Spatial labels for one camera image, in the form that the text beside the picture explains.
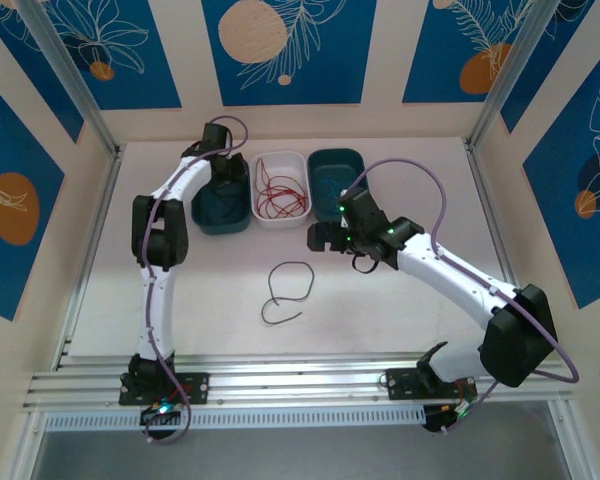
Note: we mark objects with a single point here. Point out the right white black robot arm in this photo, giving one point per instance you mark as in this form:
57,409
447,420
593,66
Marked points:
450,280

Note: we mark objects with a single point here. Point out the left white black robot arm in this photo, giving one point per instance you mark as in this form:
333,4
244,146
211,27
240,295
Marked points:
157,300

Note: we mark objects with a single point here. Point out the teal plastic bin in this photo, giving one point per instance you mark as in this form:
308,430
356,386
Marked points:
330,160
205,216

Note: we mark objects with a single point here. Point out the white plastic bin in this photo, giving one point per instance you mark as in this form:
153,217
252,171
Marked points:
280,161

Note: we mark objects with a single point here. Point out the aluminium side rail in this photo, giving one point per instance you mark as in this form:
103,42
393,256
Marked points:
92,250
495,225

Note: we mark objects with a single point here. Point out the aluminium mounting rail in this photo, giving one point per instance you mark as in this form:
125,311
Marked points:
300,372

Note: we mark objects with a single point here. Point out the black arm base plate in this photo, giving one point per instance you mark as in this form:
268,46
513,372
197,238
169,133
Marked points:
402,382
197,387

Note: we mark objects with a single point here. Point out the aluminium frame post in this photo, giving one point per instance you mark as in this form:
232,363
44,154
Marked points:
510,65
70,65

